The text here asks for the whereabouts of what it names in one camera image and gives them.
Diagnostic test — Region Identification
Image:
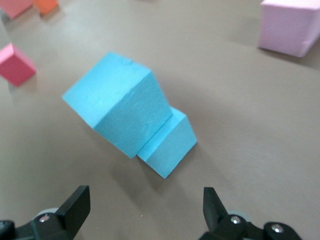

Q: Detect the pink foam block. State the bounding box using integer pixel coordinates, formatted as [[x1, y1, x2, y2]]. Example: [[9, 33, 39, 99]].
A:
[[257, 0, 320, 58]]

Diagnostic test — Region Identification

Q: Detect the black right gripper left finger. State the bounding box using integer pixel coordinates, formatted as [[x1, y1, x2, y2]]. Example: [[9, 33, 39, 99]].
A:
[[14, 184, 91, 240]]

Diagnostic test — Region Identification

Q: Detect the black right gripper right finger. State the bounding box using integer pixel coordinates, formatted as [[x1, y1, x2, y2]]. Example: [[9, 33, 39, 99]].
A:
[[197, 186, 266, 240]]

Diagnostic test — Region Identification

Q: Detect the orange foam block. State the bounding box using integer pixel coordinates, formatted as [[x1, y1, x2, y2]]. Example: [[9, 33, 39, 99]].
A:
[[33, 0, 60, 17]]

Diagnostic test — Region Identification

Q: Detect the pink plastic bin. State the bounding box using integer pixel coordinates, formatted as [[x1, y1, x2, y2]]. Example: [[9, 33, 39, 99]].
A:
[[0, 0, 35, 21]]

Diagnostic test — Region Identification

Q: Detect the red foam block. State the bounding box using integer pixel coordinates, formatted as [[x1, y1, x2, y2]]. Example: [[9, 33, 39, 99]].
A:
[[0, 42, 37, 88]]

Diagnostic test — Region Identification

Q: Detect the brown table cover sheet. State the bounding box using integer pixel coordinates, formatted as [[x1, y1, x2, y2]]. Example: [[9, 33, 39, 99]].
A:
[[0, 0, 320, 240]]

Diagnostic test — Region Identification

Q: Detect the light blue foam block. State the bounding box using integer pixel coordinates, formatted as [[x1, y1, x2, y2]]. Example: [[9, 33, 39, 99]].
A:
[[136, 106, 198, 179], [61, 51, 174, 159]]

